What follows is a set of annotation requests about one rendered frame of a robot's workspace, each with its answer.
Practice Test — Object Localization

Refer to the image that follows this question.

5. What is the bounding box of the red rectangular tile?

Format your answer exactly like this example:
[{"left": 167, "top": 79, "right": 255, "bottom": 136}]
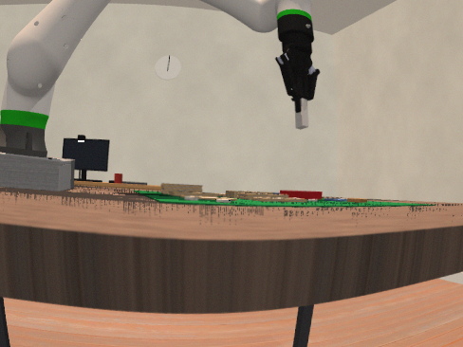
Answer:
[{"left": 280, "top": 191, "right": 322, "bottom": 199}]

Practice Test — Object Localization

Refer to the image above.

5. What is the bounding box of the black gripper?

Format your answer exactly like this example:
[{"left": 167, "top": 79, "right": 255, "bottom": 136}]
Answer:
[{"left": 275, "top": 34, "right": 320, "bottom": 130}]

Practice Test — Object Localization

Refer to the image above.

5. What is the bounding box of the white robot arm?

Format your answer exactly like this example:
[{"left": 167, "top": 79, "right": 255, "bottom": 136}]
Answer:
[{"left": 0, "top": 0, "right": 314, "bottom": 157}]

